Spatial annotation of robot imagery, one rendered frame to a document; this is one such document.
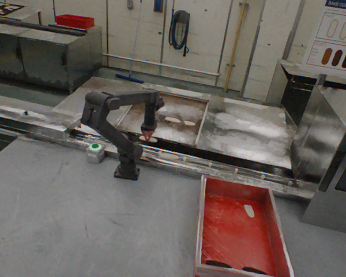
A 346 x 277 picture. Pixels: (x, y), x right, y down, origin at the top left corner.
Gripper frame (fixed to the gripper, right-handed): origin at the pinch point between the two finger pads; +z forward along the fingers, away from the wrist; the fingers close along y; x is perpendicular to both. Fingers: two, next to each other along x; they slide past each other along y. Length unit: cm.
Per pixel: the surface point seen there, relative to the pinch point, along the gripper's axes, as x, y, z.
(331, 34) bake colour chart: -92, 72, -56
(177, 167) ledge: -19.1, -9.8, 7.6
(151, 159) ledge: -4.7, -8.5, 7.3
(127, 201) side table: -2.9, -37.1, 10.8
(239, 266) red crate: -53, -54, 10
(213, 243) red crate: -43, -47, 10
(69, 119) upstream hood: 49.3, 3.2, 1.5
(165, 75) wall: 84, 368, 93
